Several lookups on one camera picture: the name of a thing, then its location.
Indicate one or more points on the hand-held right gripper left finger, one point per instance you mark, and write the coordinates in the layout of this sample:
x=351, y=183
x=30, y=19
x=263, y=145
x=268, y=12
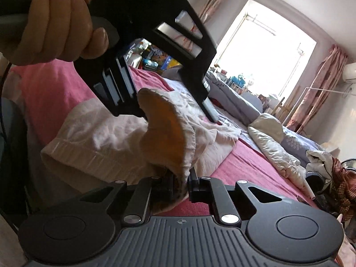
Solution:
x=164, y=189

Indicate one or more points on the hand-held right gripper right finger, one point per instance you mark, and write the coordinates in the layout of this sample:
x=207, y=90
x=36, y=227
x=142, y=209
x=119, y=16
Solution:
x=192, y=186

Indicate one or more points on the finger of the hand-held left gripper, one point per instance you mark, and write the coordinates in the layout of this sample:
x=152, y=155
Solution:
x=200, y=69
x=119, y=89

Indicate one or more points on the beige pants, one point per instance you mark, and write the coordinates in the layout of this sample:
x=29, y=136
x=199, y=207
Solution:
x=97, y=139

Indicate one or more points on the white clothes rack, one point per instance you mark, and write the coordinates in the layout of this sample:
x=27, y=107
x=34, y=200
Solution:
x=328, y=89

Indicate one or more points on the person's left hand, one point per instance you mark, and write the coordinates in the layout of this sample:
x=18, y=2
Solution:
x=61, y=27

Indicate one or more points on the row of windowsill toys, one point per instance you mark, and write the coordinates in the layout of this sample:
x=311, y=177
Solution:
x=239, y=80

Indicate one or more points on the grey duvet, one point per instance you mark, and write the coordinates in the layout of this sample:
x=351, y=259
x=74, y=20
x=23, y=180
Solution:
x=239, y=100

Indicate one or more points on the pink blanket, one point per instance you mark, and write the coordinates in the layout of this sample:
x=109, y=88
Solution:
x=250, y=172

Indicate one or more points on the bright window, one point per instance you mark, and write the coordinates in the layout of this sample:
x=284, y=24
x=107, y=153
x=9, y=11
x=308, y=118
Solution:
x=264, y=47

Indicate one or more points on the lavender bedsheet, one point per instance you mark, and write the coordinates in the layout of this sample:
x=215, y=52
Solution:
x=251, y=140

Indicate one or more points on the wooden chair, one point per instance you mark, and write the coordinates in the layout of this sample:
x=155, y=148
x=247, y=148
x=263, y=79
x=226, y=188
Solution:
x=278, y=111

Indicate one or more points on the cream pillow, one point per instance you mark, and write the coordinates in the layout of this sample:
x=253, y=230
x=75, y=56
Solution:
x=272, y=144

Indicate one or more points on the lavender patterned pillow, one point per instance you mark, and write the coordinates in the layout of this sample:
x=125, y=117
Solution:
x=300, y=144

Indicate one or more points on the dark grey cloth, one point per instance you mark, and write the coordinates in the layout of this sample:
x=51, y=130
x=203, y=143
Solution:
x=14, y=158

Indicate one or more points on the white garment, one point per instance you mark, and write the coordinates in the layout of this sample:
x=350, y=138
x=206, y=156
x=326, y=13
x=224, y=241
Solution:
x=319, y=158

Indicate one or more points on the white air conditioner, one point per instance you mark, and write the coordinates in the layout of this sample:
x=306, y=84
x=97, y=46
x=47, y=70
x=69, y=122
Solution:
x=350, y=73

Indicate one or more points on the checked cloth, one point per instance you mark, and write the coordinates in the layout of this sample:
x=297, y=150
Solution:
x=345, y=189

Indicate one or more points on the light pink cloth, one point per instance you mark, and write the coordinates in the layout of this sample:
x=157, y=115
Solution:
x=347, y=242

